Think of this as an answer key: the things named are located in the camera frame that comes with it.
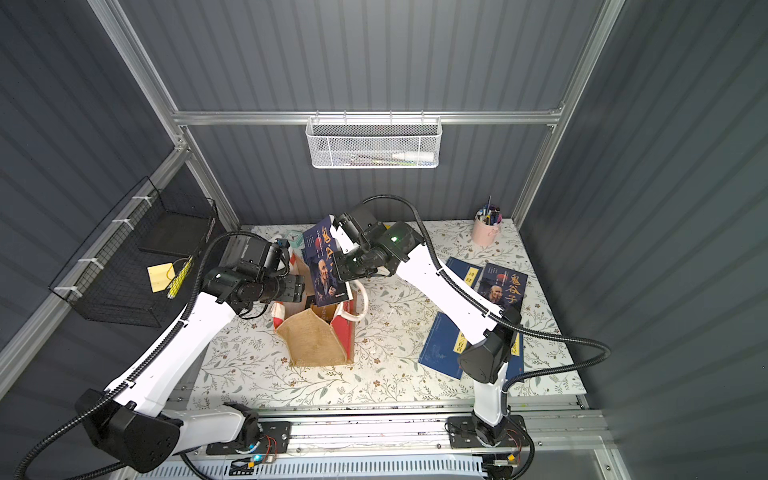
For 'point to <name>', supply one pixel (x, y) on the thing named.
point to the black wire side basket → (111, 275)
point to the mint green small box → (296, 239)
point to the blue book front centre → (444, 345)
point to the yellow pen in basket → (173, 291)
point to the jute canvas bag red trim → (313, 335)
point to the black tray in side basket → (183, 226)
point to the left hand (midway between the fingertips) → (292, 286)
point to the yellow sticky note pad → (160, 276)
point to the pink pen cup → (487, 230)
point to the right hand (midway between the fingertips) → (336, 271)
